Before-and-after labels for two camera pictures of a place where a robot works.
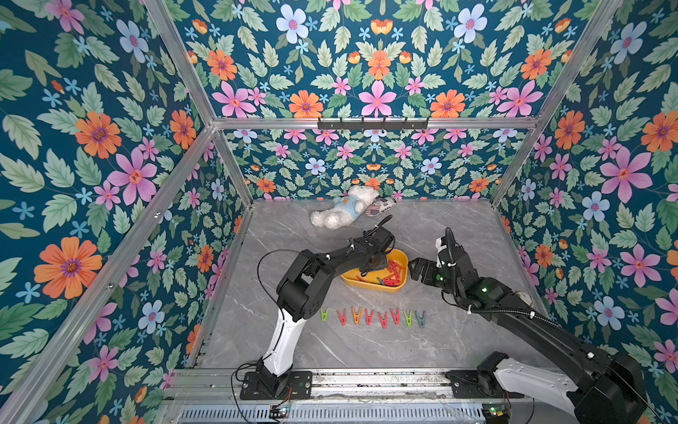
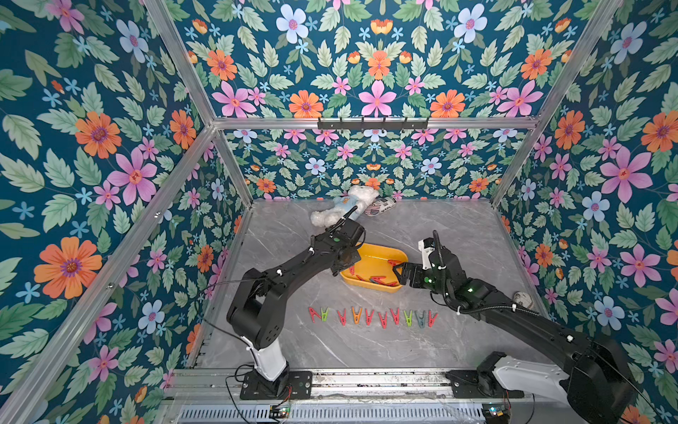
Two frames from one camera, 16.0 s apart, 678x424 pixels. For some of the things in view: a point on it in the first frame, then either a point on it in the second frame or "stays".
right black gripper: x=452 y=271 -> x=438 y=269
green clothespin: x=409 y=321 stays
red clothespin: x=369 y=318 stays
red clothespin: x=343 y=317 stays
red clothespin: x=395 y=316 stays
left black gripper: x=383 y=257 -> x=355 y=258
